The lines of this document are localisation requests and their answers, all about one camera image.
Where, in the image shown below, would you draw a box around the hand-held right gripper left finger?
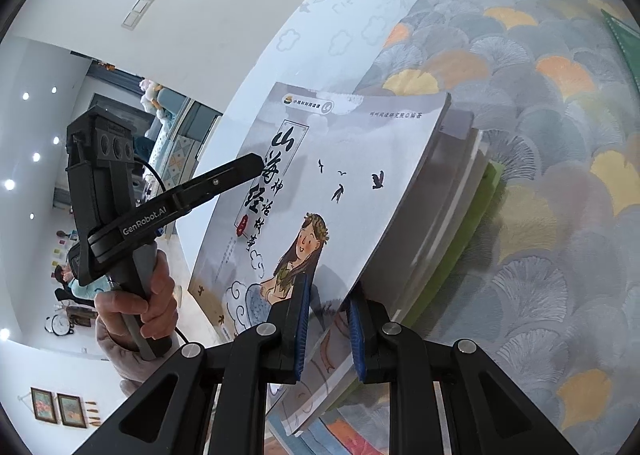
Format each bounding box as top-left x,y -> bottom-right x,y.
102,275 -> 313,455

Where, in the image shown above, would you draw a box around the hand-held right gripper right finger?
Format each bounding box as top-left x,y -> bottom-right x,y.
347,285 -> 576,455

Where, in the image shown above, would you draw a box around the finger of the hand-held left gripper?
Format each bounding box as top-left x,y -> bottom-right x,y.
164,153 -> 269,216

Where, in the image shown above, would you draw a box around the white book long-haired woman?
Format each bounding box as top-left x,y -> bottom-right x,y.
187,81 -> 453,346

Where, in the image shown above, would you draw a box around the stack of sorted books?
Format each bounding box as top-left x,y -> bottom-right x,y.
267,102 -> 507,438

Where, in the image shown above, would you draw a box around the person's left forearm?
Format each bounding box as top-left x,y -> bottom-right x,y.
95,320 -> 173,396

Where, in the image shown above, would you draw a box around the person's left hand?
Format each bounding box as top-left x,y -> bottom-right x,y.
94,250 -> 180,337

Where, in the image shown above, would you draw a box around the white round clock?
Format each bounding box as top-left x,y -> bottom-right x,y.
46,312 -> 76,338

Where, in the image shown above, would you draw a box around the framed picture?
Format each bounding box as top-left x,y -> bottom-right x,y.
56,392 -> 85,429
30,386 -> 58,423

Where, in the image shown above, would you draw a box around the teal book boy in red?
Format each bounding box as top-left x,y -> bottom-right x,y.
600,9 -> 640,86

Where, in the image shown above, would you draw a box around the wall light switches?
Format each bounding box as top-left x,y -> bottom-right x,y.
121,0 -> 163,30

